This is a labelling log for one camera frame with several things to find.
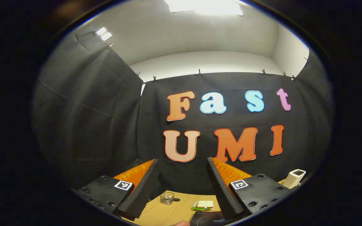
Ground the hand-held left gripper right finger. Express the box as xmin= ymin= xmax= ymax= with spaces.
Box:
xmin=206 ymin=157 xmax=294 ymax=222

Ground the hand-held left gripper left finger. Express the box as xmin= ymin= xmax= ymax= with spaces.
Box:
xmin=74 ymin=159 xmax=161 ymax=220

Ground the black induction cooktop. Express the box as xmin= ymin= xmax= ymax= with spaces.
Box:
xmin=189 ymin=211 xmax=232 ymax=226

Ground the sandwich with lettuce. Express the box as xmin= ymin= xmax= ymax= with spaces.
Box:
xmin=191 ymin=201 xmax=215 ymax=211

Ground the black backdrop cloth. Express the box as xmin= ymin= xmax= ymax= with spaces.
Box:
xmin=32 ymin=31 xmax=335 ymax=201

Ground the white toaster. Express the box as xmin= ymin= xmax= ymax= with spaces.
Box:
xmin=282 ymin=169 xmax=306 ymax=189

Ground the row of small black clips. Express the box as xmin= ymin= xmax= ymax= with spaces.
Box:
xmin=107 ymin=43 xmax=310 ymax=83

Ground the small ceiling light panel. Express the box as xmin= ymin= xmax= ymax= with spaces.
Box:
xmin=96 ymin=27 xmax=113 ymax=41

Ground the large ceiling light panel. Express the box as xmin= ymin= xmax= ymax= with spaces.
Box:
xmin=164 ymin=0 xmax=244 ymax=16

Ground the small metal wire basket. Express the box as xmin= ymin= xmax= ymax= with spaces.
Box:
xmin=160 ymin=190 xmax=175 ymax=205

